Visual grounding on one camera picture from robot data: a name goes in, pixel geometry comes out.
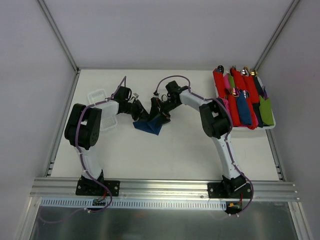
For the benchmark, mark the white cable duct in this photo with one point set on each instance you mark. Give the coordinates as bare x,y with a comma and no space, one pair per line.
153,204

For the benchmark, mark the green napkin roll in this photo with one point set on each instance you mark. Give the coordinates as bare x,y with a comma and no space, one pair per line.
265,110

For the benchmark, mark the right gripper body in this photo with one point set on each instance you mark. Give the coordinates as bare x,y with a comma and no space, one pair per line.
160,110

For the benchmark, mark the blue paper napkin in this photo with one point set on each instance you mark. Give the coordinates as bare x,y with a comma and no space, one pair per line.
148,126

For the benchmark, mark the large white tray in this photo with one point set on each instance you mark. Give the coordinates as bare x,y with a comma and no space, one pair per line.
250,84

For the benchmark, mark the pink napkin roll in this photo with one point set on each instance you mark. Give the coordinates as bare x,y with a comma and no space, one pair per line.
226,82

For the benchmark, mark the small white basket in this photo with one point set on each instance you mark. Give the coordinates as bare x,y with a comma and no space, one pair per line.
109,110

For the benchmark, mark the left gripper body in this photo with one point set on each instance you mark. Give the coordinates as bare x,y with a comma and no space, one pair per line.
136,110

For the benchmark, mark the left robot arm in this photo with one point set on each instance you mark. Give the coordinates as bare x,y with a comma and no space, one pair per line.
84,123

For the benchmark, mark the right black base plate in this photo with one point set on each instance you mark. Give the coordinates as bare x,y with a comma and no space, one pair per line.
216,190

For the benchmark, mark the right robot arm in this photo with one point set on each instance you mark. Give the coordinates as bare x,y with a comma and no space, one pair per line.
215,120

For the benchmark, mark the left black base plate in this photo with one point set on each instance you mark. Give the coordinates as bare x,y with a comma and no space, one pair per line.
87,187

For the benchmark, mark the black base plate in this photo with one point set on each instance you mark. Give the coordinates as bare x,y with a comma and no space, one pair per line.
216,190
87,187

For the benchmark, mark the aluminium rail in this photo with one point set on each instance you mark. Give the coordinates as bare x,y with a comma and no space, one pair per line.
148,189

